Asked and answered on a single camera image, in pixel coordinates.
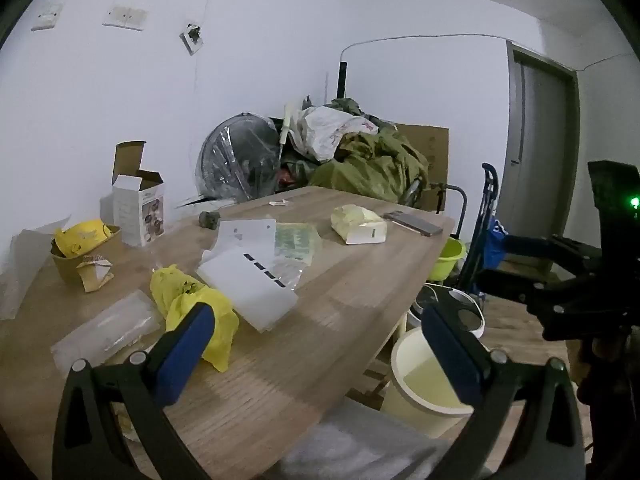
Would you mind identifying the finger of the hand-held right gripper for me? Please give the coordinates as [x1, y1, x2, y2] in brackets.
[500, 234, 604, 274]
[477, 267, 567, 312]

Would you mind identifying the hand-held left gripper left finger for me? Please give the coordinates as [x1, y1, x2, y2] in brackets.
[52, 302, 221, 480]

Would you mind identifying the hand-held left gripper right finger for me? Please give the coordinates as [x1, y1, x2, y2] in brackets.
[420, 302, 587, 480]

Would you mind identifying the cream plastic bucket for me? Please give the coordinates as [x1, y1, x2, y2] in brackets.
[382, 327, 476, 438]

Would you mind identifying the yellow plastic bag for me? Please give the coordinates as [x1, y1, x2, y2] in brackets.
[150, 264, 240, 373]

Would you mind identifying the clear air pillow bag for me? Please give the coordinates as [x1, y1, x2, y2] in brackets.
[50, 290, 163, 378]

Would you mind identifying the white bubble wrap sheet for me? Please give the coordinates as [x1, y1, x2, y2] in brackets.
[196, 249, 299, 333]

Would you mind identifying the torn brown paper piece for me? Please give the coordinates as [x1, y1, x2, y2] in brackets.
[76, 255, 116, 293]

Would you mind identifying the white paper card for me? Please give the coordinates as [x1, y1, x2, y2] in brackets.
[210, 219, 277, 261]

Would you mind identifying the green printed plastic bag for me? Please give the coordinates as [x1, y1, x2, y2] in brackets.
[274, 222, 321, 267]

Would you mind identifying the white round appliance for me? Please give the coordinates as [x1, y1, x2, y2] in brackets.
[407, 287, 486, 338]

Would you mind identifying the blue folding trolley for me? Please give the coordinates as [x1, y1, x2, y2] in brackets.
[457, 162, 508, 306]

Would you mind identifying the lime green basin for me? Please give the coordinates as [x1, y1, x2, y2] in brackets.
[429, 236, 468, 282]

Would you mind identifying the grey door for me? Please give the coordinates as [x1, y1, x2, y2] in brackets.
[500, 40, 581, 266]

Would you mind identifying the grey smartphone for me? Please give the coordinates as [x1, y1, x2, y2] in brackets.
[382, 210, 445, 237]

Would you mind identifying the brown paper box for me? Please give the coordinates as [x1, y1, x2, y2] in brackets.
[50, 225, 123, 286]

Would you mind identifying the open white carton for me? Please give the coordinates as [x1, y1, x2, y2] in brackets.
[111, 141, 166, 248]

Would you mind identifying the cardboard sheet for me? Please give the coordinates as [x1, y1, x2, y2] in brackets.
[395, 122, 450, 211]

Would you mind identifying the white flat box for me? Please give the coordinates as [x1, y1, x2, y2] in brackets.
[175, 195, 236, 211]

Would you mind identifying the yellow bag with print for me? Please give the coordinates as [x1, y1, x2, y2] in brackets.
[54, 221, 113, 259]

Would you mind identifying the yellow tissue pack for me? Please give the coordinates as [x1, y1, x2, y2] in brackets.
[330, 205, 388, 246]

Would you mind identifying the olive green cloth pile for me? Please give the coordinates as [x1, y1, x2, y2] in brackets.
[280, 97, 431, 208]

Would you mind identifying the fan wrapped in plastic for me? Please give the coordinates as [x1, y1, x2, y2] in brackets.
[192, 112, 283, 201]

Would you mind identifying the white plastic bag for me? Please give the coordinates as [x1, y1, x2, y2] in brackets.
[287, 106, 378, 163]

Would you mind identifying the cream plastic stick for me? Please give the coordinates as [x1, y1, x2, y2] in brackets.
[279, 105, 296, 148]

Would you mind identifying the metal chair frame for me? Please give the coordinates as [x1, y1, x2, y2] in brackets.
[402, 180, 468, 238]

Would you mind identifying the grey wall cable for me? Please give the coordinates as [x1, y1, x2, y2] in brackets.
[340, 34, 581, 68]

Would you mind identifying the broken wall socket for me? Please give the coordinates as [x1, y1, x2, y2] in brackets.
[180, 22, 206, 56]

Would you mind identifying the double wall switch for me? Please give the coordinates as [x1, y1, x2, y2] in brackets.
[102, 5, 149, 31]

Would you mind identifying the single wall switch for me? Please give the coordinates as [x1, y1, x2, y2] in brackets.
[31, 2, 64, 32]

